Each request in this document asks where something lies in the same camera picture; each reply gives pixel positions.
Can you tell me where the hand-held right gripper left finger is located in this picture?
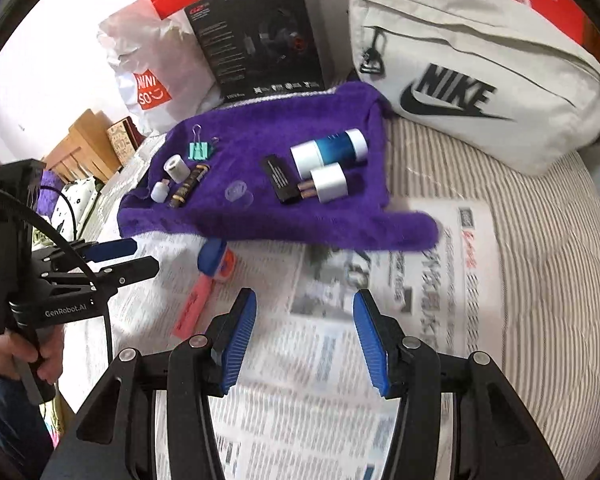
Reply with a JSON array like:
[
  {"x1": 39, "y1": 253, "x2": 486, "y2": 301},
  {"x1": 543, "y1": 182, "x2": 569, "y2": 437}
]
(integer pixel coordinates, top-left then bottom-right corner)
[{"x1": 40, "y1": 287, "x2": 258, "y2": 480}]

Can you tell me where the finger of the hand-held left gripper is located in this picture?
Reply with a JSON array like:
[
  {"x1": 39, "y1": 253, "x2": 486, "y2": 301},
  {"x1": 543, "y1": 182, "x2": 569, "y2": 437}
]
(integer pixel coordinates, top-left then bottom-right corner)
[
  {"x1": 82, "y1": 238, "x2": 138, "y2": 263},
  {"x1": 97, "y1": 255, "x2": 161, "y2": 286}
]

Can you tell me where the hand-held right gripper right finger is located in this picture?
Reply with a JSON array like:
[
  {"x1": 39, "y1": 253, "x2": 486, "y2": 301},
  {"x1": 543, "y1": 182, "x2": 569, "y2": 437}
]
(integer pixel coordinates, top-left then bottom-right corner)
[{"x1": 352, "y1": 289, "x2": 566, "y2": 480}]

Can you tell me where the dark patterned tube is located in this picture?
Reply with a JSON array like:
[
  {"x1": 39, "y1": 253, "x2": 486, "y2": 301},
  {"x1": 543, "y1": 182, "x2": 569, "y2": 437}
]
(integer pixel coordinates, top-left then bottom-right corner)
[{"x1": 169, "y1": 162, "x2": 212, "y2": 209}]

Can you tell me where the small white jar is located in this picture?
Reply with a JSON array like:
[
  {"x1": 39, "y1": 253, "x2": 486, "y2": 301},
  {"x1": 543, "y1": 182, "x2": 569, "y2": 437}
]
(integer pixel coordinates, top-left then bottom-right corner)
[{"x1": 164, "y1": 155, "x2": 188, "y2": 183}]

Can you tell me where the clear plastic cap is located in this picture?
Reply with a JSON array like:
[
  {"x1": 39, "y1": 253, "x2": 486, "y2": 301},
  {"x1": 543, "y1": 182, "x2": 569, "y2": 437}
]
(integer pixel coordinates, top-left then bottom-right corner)
[{"x1": 224, "y1": 179, "x2": 255, "y2": 209}]

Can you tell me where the black rectangular case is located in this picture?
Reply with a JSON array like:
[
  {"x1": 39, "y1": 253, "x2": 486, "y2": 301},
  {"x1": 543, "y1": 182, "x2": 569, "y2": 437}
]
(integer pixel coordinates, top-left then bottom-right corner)
[{"x1": 261, "y1": 156, "x2": 301, "y2": 204}]

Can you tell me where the white and blue bottle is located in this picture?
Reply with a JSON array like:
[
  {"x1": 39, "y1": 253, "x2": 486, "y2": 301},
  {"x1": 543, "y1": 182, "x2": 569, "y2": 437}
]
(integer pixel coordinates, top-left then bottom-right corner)
[{"x1": 290, "y1": 129, "x2": 368, "y2": 180}]

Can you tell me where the person's left forearm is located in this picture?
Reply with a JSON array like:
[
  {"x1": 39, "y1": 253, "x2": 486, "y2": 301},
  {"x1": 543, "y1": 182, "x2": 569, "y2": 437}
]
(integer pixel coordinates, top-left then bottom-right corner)
[{"x1": 0, "y1": 360, "x2": 56, "y2": 480}]

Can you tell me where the person's left hand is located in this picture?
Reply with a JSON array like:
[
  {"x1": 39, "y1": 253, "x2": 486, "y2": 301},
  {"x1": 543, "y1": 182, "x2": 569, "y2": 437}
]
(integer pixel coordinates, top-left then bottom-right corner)
[{"x1": 0, "y1": 327, "x2": 66, "y2": 386}]

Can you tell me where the newspaper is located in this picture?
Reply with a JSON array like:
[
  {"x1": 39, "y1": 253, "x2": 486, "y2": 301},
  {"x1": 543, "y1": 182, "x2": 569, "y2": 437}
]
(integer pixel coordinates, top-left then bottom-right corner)
[{"x1": 65, "y1": 195, "x2": 503, "y2": 480}]

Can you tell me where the blue and orange correction tape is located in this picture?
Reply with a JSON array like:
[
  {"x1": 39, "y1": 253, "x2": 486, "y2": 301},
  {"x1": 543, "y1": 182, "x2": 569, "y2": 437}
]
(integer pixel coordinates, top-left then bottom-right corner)
[{"x1": 197, "y1": 238, "x2": 238, "y2": 283}]

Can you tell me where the purple plush toy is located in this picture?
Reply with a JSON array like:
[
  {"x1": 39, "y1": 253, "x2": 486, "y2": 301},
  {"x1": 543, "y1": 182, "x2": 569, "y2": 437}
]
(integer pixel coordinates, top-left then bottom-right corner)
[{"x1": 39, "y1": 170, "x2": 63, "y2": 211}]

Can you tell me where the brown patterned box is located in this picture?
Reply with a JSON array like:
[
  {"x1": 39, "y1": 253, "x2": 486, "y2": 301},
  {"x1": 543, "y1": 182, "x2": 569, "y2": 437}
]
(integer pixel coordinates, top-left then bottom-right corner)
[{"x1": 105, "y1": 116, "x2": 140, "y2": 166}]

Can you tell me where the wooden furniture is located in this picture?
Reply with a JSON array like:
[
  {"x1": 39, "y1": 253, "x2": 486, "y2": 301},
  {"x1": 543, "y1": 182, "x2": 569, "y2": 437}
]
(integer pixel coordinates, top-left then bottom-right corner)
[{"x1": 42, "y1": 108, "x2": 126, "y2": 186}]

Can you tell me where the purple fluffy towel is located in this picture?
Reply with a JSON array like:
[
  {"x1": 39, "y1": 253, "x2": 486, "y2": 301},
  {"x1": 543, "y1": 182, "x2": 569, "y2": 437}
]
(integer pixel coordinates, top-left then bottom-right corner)
[{"x1": 117, "y1": 81, "x2": 440, "y2": 252}]

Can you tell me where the green binder clip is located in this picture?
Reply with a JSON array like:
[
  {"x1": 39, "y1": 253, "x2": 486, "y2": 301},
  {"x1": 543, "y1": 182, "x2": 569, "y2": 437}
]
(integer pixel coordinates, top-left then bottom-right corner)
[{"x1": 189, "y1": 125, "x2": 218, "y2": 162}]

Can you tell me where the white plastic shopping bag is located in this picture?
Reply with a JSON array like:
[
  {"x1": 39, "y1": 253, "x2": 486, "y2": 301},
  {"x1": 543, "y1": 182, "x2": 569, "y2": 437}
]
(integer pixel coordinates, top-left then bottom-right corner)
[{"x1": 97, "y1": 0, "x2": 231, "y2": 136}]

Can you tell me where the black headset box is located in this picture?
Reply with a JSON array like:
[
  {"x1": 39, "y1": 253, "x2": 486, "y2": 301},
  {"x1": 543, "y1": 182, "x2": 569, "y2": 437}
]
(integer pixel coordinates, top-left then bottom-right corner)
[{"x1": 184, "y1": 0, "x2": 336, "y2": 101}]

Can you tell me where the white sling bag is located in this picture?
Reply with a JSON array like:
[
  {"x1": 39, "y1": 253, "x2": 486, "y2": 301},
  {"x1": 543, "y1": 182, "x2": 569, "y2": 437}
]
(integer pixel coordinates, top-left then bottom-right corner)
[{"x1": 347, "y1": 0, "x2": 600, "y2": 177}]

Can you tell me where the red cardboard box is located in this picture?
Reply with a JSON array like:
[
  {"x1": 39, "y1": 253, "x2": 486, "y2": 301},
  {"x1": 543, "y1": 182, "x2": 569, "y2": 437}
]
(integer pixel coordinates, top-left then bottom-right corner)
[{"x1": 452, "y1": 0, "x2": 600, "y2": 56}]

